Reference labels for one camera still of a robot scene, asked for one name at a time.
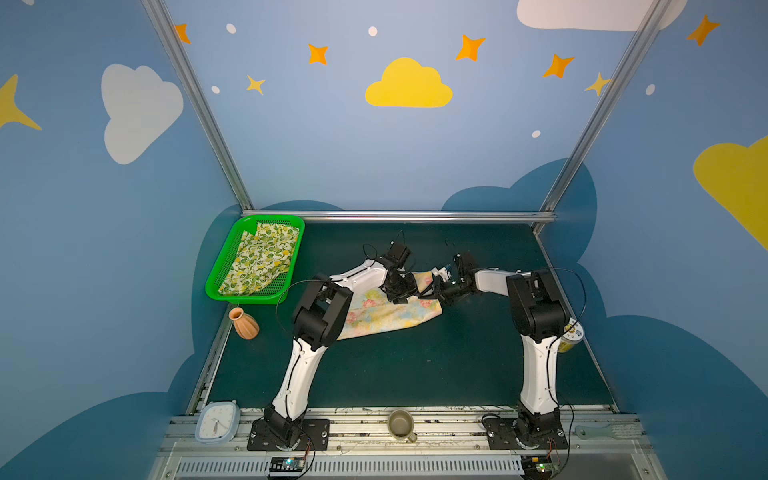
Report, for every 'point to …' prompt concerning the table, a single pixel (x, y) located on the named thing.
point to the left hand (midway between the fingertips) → (423, 295)
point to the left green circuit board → (287, 464)
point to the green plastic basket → (275, 291)
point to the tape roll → (572, 335)
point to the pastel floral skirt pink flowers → (371, 311)
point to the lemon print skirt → (260, 258)
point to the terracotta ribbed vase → (244, 324)
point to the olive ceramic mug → (401, 424)
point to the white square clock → (218, 422)
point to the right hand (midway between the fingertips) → (424, 296)
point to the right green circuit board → (537, 467)
